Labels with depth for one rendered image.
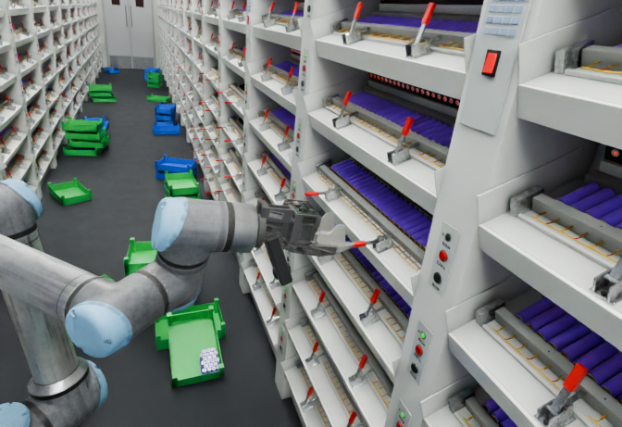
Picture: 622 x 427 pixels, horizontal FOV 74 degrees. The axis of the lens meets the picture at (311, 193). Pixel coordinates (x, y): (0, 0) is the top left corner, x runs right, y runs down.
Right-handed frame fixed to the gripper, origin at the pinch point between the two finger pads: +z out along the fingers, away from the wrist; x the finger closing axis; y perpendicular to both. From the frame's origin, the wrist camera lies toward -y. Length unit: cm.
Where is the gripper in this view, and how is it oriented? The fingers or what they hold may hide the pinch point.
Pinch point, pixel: (343, 243)
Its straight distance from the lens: 85.7
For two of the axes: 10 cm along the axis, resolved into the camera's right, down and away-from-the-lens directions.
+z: 9.0, 0.9, 4.3
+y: 2.5, -9.1, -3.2
